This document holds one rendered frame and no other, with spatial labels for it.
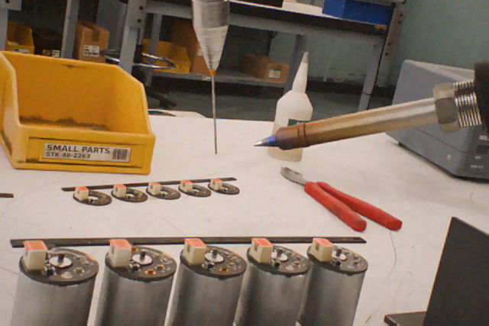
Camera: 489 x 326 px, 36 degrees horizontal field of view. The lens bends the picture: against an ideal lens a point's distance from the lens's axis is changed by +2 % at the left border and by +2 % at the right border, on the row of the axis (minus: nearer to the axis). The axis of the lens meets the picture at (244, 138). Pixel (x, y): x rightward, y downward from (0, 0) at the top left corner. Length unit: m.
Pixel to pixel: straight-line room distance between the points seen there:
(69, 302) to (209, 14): 0.10
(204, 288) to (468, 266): 0.16
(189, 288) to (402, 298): 0.20
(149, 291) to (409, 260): 0.28
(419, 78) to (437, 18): 5.50
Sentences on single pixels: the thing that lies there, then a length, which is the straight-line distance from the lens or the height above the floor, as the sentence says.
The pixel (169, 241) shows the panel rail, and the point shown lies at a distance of 0.28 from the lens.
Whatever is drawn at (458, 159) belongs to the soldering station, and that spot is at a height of 0.77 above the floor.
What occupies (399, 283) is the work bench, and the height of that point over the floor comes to 0.75.
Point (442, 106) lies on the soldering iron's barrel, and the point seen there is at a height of 0.89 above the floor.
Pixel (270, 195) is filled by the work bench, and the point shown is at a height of 0.75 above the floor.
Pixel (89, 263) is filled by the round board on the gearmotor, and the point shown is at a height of 0.81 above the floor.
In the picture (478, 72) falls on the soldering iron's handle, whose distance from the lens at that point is 0.23.
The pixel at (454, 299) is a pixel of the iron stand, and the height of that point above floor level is 0.78.
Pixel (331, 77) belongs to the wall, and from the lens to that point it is 6.17.
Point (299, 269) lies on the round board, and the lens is 0.28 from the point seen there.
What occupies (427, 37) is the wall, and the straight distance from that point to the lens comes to 6.36.
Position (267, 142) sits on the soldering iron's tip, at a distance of 0.25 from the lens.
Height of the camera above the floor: 0.92
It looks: 13 degrees down
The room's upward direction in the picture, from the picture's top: 12 degrees clockwise
